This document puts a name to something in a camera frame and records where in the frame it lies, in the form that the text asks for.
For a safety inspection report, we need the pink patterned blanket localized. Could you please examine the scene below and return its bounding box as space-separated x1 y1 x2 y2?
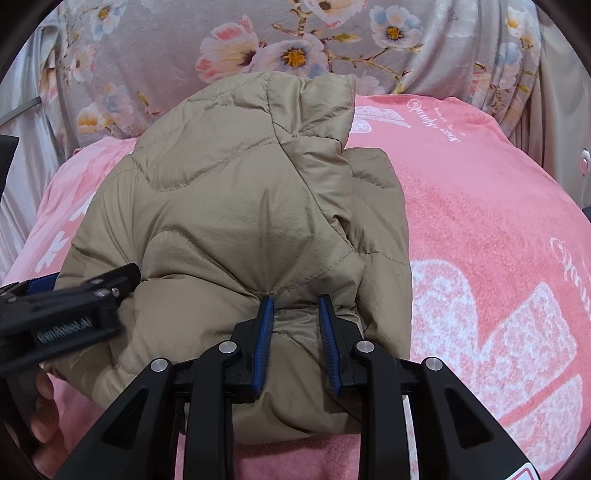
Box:
0 91 591 480

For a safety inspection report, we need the grey floral duvet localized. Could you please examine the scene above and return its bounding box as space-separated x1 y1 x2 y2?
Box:
38 1 541 151

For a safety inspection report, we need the beige curtain fabric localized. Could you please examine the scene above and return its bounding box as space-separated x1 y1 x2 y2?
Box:
510 10 590 209

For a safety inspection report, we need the beige quilted puffer jacket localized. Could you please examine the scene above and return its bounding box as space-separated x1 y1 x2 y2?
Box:
48 72 412 445

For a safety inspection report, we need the white satin sheet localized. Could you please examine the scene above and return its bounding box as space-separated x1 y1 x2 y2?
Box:
1 26 63 277

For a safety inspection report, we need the person's left hand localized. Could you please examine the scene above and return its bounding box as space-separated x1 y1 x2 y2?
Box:
30 370 68 479

